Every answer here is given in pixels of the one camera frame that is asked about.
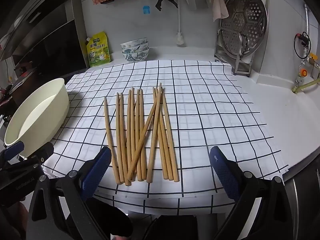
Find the blue wall sticker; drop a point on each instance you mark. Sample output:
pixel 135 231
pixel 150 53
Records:
pixel 146 10

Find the perforated metal steamer plate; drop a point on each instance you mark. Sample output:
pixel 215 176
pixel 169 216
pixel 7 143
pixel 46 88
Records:
pixel 247 12

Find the dark cooking pot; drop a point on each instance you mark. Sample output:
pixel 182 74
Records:
pixel 20 80

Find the metal gas pipe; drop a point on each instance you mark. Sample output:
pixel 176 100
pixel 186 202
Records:
pixel 306 17

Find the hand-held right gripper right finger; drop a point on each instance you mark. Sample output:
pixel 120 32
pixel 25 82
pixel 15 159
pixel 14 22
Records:
pixel 225 175

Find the black range hood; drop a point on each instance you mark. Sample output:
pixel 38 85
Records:
pixel 37 17

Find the yellow seasoning pouch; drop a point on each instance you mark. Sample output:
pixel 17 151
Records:
pixel 98 52

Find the cream plastic bowl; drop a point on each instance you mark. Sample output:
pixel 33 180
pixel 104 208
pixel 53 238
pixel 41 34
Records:
pixel 37 110

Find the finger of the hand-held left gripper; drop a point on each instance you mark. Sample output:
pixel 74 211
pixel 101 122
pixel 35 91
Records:
pixel 40 152
pixel 15 148

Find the yellow gas valve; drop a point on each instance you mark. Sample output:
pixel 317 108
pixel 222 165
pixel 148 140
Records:
pixel 312 60

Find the white black checked tablecloth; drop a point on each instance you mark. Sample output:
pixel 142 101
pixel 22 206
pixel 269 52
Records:
pixel 212 110

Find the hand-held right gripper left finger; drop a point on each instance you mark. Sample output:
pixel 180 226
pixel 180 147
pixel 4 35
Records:
pixel 96 172

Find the stainless steel rack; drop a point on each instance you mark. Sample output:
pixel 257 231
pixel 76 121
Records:
pixel 241 67

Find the pile of wooden chopsticks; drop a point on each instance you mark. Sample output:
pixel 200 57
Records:
pixel 141 165

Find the pink cloth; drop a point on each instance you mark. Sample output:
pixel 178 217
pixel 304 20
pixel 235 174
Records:
pixel 218 5

